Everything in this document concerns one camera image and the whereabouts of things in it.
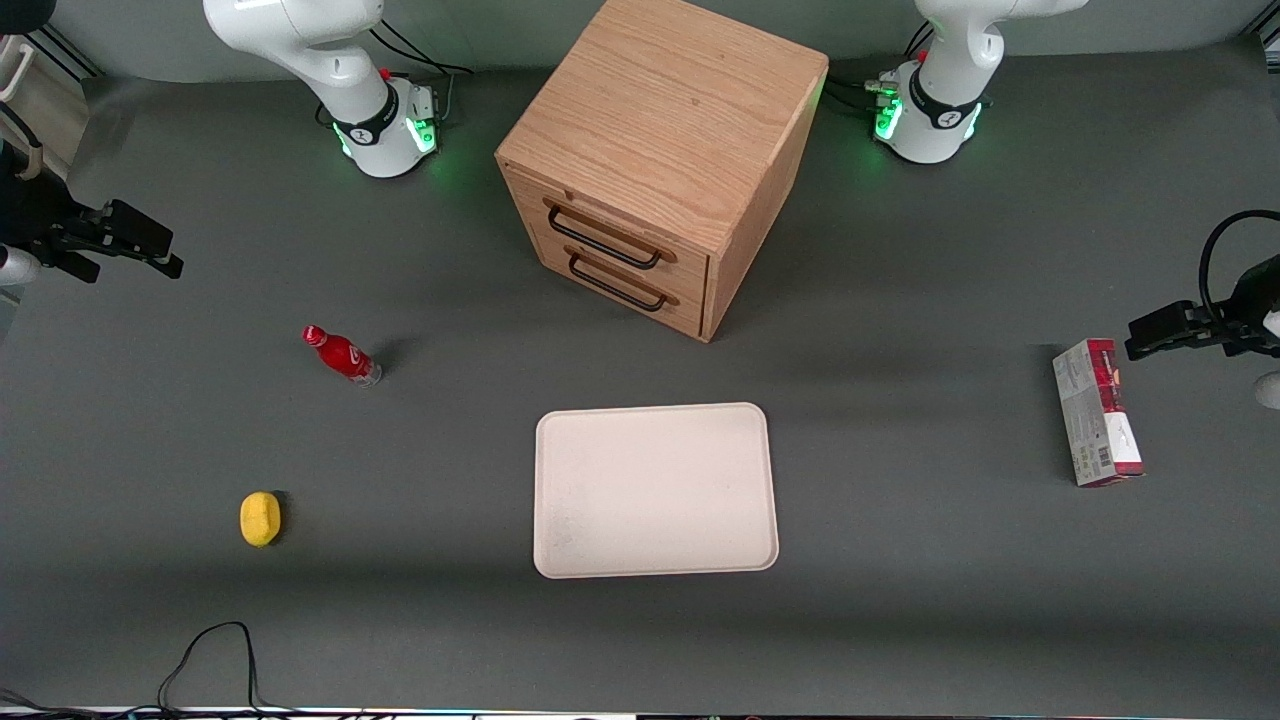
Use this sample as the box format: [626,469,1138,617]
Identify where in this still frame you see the black cable loop on gripper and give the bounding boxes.
[1199,210,1280,323]

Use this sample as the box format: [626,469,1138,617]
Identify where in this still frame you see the black cable at table edge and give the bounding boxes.
[0,621,301,717]

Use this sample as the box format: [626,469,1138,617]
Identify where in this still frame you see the black metal drawer handle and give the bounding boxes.
[544,198,677,271]
[566,245,680,313]

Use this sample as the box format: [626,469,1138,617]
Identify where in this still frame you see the yellow lemon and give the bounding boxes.
[240,491,283,548]

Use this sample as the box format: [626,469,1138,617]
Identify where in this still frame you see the aluminium frame rail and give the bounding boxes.
[28,25,103,83]

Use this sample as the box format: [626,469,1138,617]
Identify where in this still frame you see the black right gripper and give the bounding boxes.
[0,142,184,284]

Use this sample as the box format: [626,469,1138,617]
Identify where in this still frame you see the grey and red carton box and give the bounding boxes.
[1052,338,1145,488]

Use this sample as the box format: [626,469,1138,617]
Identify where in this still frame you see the wooden drawer with handle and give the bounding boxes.
[503,165,717,286]
[530,232,707,338]

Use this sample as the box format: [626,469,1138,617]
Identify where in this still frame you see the black cables at arm base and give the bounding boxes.
[828,20,936,119]
[316,18,475,129]

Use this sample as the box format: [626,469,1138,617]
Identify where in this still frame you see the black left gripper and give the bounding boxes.
[1125,255,1280,361]

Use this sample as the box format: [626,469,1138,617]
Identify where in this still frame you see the red coke bottle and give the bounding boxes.
[303,324,383,388]

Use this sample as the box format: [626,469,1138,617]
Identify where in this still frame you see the cream plastic tray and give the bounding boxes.
[534,402,780,580]

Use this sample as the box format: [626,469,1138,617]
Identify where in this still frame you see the wooden drawer cabinet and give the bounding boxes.
[495,0,829,344]

